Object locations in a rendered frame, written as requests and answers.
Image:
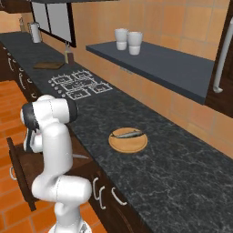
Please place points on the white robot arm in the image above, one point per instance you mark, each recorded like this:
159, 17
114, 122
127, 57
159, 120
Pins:
57, 151

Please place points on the brown bottle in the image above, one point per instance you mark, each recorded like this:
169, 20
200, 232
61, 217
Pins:
69, 56

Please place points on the small tan bottle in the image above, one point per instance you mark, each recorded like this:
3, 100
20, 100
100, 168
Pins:
21, 25

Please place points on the dark grey wall shelf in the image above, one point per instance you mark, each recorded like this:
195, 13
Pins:
157, 65

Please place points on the dark brown corner wall cupboard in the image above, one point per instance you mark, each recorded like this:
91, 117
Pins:
15, 5

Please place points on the grey fish meat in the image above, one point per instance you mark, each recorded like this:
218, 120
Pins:
129, 134

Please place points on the dark framed window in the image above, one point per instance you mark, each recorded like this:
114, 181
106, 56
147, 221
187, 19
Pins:
57, 21

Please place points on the white cup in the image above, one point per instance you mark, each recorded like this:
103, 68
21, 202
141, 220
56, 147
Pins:
121, 38
134, 42

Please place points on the black hob with white grates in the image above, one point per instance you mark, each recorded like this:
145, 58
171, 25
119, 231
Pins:
79, 85

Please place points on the white kettle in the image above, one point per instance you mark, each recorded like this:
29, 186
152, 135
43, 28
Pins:
35, 32

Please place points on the dark brown base cupboard run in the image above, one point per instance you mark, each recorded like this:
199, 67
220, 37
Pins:
18, 79

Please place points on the dark brown open drawer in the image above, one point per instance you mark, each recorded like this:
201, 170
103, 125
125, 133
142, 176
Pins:
27, 170

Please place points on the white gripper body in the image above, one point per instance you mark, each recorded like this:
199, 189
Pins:
37, 144

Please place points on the silver knife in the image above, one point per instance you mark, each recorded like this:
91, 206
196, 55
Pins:
80, 156

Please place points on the round wooden plate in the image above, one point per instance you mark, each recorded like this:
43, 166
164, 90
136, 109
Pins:
127, 145

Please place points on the dark brown base cupboard door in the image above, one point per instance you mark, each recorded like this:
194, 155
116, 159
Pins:
121, 217

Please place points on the dark wooden cutting board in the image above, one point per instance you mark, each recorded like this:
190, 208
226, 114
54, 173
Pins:
48, 65

